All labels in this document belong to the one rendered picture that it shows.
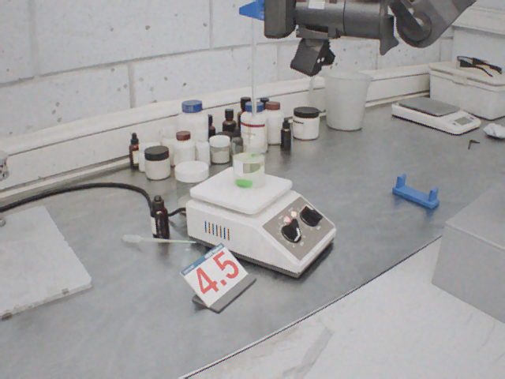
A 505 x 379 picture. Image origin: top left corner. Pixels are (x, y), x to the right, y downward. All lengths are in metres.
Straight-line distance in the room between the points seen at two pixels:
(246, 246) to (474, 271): 0.33
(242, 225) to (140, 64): 0.56
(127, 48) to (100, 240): 0.48
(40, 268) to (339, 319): 0.44
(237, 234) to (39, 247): 0.33
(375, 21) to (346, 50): 0.95
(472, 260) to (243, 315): 0.31
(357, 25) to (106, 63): 0.64
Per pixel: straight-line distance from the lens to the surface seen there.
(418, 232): 0.83
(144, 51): 1.11
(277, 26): 0.56
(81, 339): 0.60
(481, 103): 1.67
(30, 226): 0.86
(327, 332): 0.59
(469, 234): 0.63
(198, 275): 0.63
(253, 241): 0.68
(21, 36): 1.02
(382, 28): 0.60
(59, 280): 0.70
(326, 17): 0.61
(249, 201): 0.68
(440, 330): 0.62
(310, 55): 0.62
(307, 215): 0.72
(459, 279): 0.67
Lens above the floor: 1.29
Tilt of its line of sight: 25 degrees down
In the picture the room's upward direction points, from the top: straight up
